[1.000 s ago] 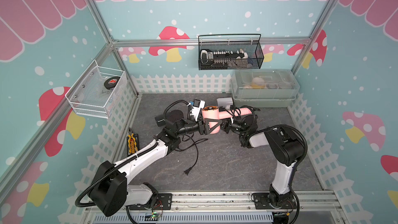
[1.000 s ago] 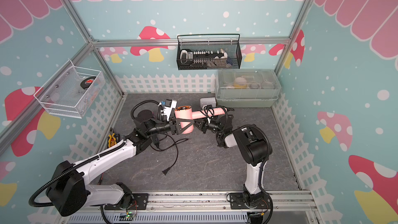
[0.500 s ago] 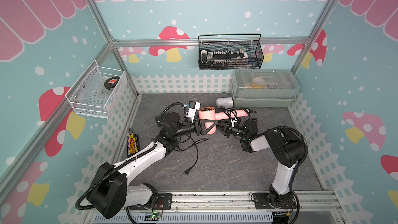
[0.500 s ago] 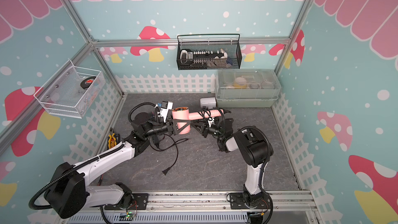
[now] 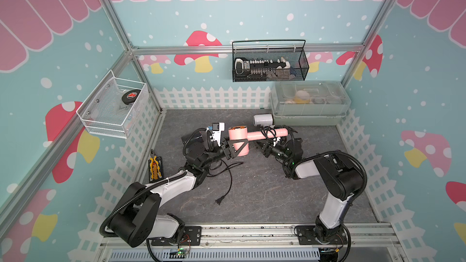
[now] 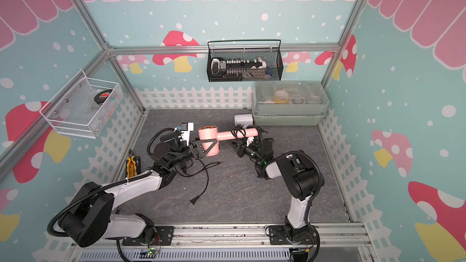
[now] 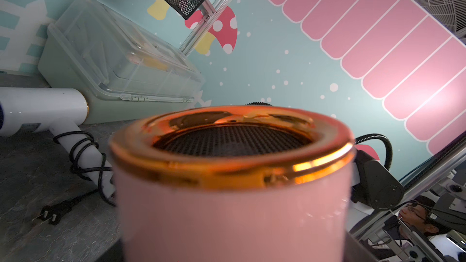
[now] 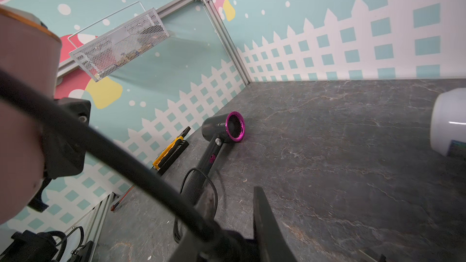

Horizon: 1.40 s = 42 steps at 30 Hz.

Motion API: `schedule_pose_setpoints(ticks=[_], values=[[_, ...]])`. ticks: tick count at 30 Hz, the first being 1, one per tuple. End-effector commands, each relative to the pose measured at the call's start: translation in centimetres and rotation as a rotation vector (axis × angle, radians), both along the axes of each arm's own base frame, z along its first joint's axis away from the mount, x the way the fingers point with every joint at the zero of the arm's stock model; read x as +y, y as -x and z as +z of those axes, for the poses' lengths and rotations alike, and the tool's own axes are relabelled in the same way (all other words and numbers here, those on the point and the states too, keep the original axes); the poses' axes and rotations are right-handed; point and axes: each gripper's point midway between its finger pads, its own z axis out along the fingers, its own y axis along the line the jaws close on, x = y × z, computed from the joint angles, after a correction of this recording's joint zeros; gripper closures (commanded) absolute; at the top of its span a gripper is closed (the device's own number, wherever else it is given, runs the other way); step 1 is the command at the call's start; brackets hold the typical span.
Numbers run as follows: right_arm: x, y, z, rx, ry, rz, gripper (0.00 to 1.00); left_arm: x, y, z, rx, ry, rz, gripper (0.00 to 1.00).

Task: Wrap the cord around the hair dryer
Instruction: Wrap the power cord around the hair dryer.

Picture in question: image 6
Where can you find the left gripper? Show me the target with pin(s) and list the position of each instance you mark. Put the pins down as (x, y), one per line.
(196, 148)

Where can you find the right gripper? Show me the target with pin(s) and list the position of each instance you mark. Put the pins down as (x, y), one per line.
(242, 150)

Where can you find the pink hair dryer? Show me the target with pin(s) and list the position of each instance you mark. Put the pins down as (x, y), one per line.
(211, 132)

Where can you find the white hair dryer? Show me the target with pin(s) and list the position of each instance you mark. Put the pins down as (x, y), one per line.
(243, 120)

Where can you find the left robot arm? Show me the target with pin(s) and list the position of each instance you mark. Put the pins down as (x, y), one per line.
(91, 216)

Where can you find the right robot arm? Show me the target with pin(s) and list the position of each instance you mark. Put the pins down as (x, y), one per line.
(301, 175)

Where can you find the green clear storage box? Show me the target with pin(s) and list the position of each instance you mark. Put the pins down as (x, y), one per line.
(289, 103)

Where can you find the yellow black pliers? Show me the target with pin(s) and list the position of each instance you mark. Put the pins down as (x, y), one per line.
(133, 167)

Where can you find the black white power strip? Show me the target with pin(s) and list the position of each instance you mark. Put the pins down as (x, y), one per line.
(234, 69)

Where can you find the black red tape measure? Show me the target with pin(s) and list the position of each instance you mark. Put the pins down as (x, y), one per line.
(102, 96)

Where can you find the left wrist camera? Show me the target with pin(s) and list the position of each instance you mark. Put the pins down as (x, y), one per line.
(185, 129)

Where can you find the black wire mesh basket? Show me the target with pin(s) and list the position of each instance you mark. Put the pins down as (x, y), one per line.
(267, 50)

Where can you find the white wire mesh basket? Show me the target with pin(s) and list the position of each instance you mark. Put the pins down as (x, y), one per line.
(72, 111)

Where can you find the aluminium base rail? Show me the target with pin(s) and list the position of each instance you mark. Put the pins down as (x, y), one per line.
(250, 242)

